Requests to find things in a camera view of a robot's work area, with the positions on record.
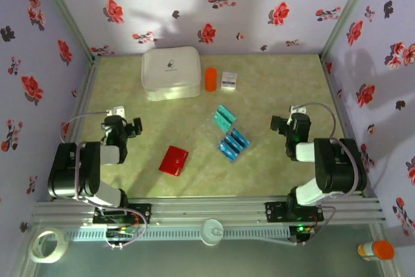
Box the red card holder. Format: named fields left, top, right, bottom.
left=158, top=145, right=190, bottom=178

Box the white medicine pouch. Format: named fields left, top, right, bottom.
left=141, top=45, right=202, bottom=101

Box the small white medicine box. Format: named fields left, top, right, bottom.
left=220, top=70, right=238, bottom=91

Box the all-orange pill bottle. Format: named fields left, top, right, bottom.
left=204, top=67, right=218, bottom=93

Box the green circuit board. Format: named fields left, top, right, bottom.
left=289, top=224, right=316, bottom=246
left=106, top=226, right=137, bottom=239

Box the clear tape roll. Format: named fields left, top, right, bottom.
left=28, top=228, right=70, bottom=264

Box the yellow bottle with orange cap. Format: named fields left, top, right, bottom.
left=357, top=239, right=396, bottom=262

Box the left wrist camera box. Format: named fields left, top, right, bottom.
left=106, top=105, right=126, bottom=118

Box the grey right arm cable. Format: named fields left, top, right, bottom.
left=300, top=102, right=361, bottom=200

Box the aluminium side rail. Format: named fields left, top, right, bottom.
left=48, top=56, right=103, bottom=202
left=319, top=53, right=379, bottom=199

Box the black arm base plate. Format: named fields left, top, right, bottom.
left=92, top=202, right=153, bottom=225
left=265, top=201, right=325, bottom=224

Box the grey right base cable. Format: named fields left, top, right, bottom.
left=291, top=205, right=337, bottom=247

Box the grey base cable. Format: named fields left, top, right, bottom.
left=103, top=207, right=148, bottom=249
left=291, top=205, right=337, bottom=247

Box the grey left base cable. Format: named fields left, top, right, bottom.
left=103, top=207, right=148, bottom=249

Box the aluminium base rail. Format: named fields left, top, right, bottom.
left=31, top=195, right=387, bottom=226

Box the white slotted cable duct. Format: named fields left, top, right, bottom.
left=66, top=226, right=292, bottom=242

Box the aluminium frame post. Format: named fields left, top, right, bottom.
left=319, top=0, right=381, bottom=62
left=32, top=0, right=102, bottom=64

